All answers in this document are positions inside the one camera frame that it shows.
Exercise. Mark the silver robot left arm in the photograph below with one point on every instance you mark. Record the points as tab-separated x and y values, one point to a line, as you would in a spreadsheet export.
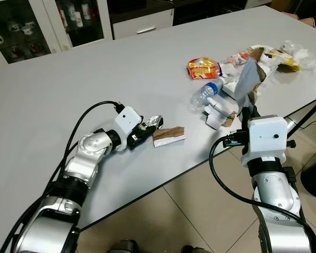
89	153

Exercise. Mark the white glass door cabinet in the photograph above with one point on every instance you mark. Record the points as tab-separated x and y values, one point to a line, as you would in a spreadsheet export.
42	26

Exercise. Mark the black table leg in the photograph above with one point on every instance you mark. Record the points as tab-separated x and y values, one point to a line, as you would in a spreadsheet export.
309	113

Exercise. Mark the brown white paper wrapper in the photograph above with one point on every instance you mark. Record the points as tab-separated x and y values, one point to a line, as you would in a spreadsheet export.
169	136

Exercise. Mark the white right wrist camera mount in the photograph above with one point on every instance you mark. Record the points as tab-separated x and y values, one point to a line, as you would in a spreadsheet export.
266	137

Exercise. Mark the clear plastic bottle blue label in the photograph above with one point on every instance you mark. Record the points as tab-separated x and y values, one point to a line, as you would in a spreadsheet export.
203	96

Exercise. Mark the clear package barcode labels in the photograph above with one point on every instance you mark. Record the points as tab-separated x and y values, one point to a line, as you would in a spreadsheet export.
218	113

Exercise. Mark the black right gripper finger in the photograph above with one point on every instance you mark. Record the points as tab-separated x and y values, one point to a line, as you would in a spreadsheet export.
251	112

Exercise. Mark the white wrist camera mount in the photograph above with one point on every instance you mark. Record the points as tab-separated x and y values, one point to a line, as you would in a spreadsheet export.
129	118
266	137

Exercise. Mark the orange yellow snack bag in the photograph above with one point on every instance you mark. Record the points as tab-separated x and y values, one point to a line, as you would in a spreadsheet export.
204	67

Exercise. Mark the crumpled clear plastic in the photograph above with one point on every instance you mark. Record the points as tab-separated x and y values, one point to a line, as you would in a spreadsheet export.
289	46

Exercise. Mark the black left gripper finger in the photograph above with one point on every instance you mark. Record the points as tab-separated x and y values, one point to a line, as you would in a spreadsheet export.
149	136

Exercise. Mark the white paper sheet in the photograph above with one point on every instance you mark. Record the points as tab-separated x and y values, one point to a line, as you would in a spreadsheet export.
246	81

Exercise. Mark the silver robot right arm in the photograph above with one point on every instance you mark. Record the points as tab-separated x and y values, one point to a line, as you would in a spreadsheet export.
276	192

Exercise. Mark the white tissue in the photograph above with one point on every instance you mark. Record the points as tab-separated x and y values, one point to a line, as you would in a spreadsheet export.
307	55

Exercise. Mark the robot right leg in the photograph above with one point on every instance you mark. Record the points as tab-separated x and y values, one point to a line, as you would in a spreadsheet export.
195	250

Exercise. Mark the white drawer unit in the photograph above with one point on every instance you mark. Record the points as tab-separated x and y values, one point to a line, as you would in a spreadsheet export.
142	23

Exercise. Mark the robot left leg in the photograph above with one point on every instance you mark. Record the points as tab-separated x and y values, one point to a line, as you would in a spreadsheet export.
124	247

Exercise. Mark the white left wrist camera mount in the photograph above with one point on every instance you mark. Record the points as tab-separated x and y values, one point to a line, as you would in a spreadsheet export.
129	118

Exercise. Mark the robot leg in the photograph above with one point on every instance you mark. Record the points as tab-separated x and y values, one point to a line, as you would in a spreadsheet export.
124	247
195	250

